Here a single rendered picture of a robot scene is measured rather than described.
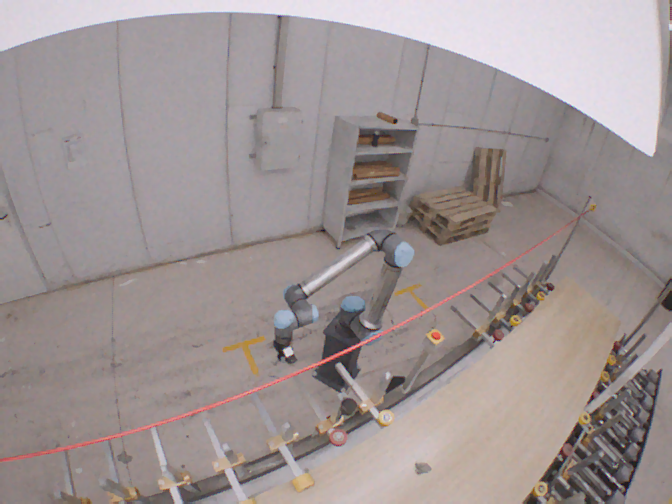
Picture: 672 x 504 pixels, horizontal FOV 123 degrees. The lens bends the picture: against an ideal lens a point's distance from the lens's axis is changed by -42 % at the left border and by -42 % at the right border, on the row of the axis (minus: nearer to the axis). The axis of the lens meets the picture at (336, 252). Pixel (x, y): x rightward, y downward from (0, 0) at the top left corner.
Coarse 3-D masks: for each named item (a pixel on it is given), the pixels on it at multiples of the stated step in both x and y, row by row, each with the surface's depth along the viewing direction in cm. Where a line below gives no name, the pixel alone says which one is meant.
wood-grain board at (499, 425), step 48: (576, 288) 233; (528, 336) 182; (576, 336) 184; (480, 384) 151; (528, 384) 151; (576, 384) 150; (384, 432) 127; (432, 432) 128; (480, 432) 127; (528, 432) 126; (336, 480) 106; (384, 480) 108; (432, 480) 108; (480, 480) 106; (528, 480) 103
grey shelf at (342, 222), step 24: (336, 120) 325; (360, 120) 318; (384, 120) 336; (336, 144) 337; (360, 144) 341; (384, 144) 355; (408, 144) 360; (336, 168) 348; (408, 168) 366; (336, 192) 360; (384, 192) 418; (336, 216) 372; (360, 216) 433; (384, 216) 435; (336, 240) 385
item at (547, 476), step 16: (624, 336) 194; (624, 352) 194; (656, 384) 152; (656, 400) 136; (592, 416) 135; (576, 432) 138; (560, 464) 116; (592, 464) 126; (544, 480) 116; (608, 480) 113; (528, 496) 113; (544, 496) 99; (624, 496) 86
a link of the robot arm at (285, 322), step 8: (280, 312) 141; (288, 312) 141; (280, 320) 137; (288, 320) 138; (296, 320) 141; (280, 328) 138; (288, 328) 139; (296, 328) 143; (280, 336) 142; (288, 336) 143
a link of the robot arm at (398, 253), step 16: (384, 240) 158; (400, 240) 155; (400, 256) 151; (384, 272) 162; (400, 272) 162; (384, 288) 166; (368, 304) 178; (384, 304) 172; (368, 320) 180; (368, 336) 181
